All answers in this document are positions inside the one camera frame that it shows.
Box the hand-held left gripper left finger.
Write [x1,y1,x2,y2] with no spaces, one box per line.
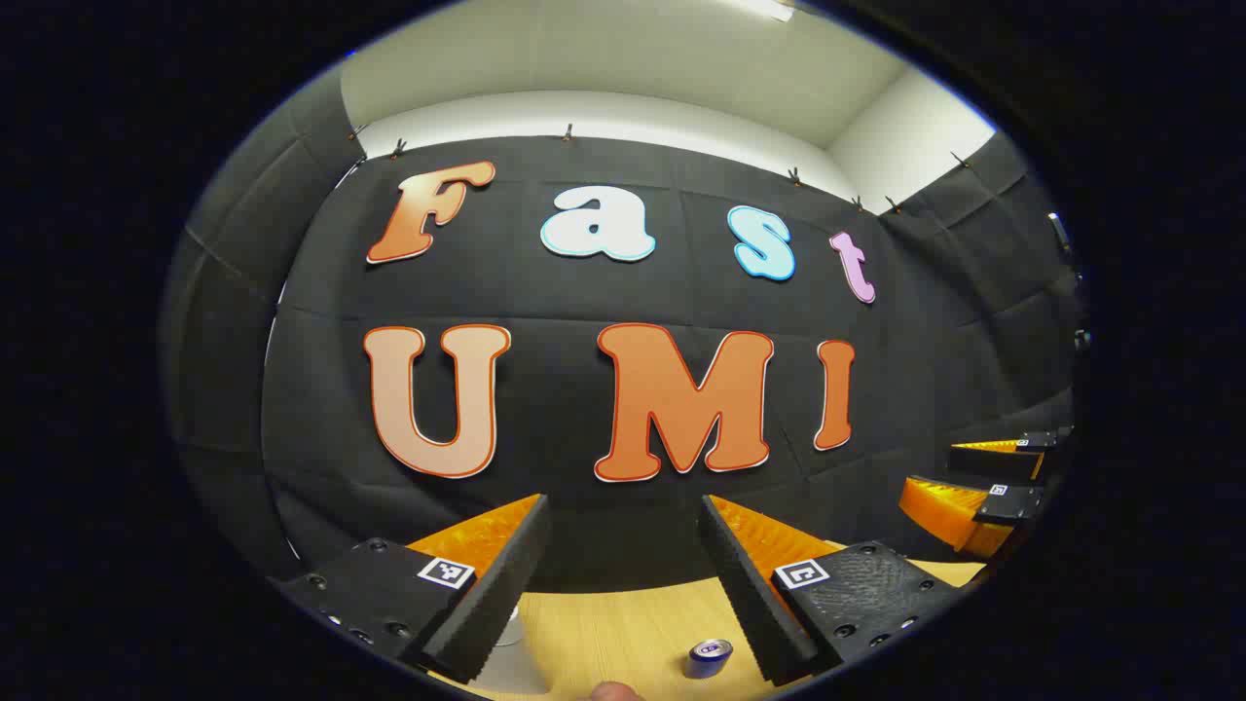
[268,493,553,685]

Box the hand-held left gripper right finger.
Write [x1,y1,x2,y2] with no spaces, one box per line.
[697,494,974,687]

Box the blue pop can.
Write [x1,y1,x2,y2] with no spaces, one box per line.
[686,638,734,681]

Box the white desktop garbage bin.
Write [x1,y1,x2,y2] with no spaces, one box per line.
[465,604,554,696]

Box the wooden desktop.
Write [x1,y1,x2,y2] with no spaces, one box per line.
[458,540,989,701]

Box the black backdrop cloth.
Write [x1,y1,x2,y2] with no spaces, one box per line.
[161,63,1086,595]

